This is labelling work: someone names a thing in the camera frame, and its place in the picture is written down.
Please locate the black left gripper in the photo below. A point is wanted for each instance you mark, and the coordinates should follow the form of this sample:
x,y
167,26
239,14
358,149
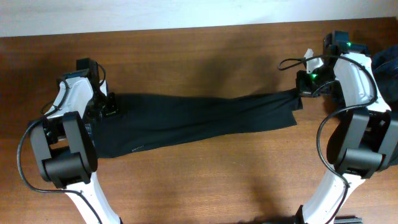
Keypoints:
x,y
112,108

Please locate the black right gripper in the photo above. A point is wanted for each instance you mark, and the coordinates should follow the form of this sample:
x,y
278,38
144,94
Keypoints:
x,y
305,90

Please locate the black leggings red waistband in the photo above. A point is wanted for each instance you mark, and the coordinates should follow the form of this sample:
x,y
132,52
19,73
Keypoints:
x,y
146,122

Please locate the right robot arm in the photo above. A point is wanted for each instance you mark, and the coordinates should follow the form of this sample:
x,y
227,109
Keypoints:
x,y
353,142

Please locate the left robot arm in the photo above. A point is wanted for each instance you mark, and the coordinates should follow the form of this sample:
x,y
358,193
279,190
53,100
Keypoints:
x,y
62,140

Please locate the dark clothes pile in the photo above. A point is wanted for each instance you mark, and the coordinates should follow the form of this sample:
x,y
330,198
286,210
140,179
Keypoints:
x,y
384,66

